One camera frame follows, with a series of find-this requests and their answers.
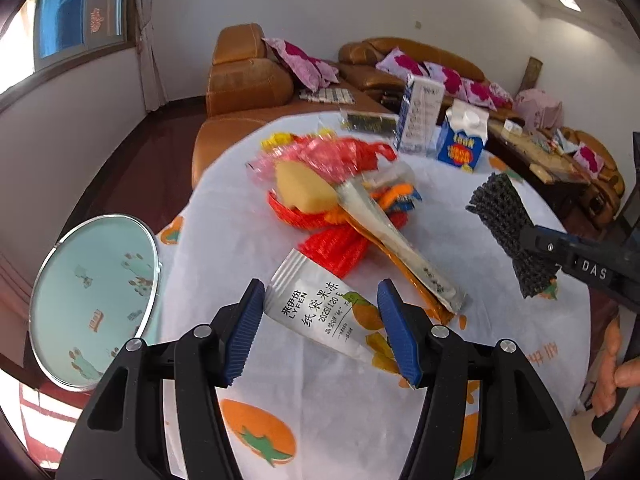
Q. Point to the beige foam wedge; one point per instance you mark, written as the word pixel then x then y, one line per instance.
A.
pixel 305 187

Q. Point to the pink floral pillow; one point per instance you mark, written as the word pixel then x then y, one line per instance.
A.
pixel 302 62
pixel 487 94
pixel 400 62
pixel 589 160
pixel 452 77

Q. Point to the silver sachet wrapper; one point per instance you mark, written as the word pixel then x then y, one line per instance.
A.
pixel 320 305

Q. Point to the person's right hand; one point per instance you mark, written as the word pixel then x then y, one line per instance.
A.
pixel 607 375

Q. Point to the tall blue white carton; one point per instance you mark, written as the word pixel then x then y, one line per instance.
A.
pixel 420 115

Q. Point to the checkered mat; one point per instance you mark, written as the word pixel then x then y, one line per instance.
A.
pixel 325 95

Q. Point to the window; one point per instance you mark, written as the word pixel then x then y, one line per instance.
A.
pixel 75 10

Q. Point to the brown picture frame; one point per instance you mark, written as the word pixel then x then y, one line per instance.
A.
pixel 531 75

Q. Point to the black foam mesh net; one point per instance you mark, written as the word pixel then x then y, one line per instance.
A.
pixel 500 210

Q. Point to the yellow snack items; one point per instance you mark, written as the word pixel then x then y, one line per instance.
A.
pixel 275 141

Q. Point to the long silver orange wrapper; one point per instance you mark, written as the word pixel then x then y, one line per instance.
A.
pixel 400 250

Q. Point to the pink plastic bag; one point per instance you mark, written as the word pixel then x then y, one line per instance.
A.
pixel 310 152

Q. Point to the orange leather sofa section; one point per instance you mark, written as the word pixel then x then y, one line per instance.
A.
pixel 380 77
pixel 245 90

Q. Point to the dark coffee table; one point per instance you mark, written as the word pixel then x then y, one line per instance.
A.
pixel 535 170

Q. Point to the orange blue snack wrapper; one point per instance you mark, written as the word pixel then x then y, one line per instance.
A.
pixel 400 195

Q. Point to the dark seaweed packet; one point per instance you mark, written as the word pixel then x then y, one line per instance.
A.
pixel 367 122

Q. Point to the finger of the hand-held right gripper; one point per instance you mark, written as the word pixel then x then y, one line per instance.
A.
pixel 542 247

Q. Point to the orange leather armchair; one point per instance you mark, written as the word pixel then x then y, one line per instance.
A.
pixel 607 185

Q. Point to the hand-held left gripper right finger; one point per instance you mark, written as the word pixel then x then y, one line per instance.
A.
pixel 397 332

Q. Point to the narrow beige curtain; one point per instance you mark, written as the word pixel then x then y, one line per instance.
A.
pixel 150 40

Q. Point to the round glass side table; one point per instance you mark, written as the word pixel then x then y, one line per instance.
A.
pixel 95 300

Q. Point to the pink cloth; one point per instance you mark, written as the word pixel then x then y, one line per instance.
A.
pixel 539 109

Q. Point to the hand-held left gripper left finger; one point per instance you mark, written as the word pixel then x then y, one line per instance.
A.
pixel 245 332

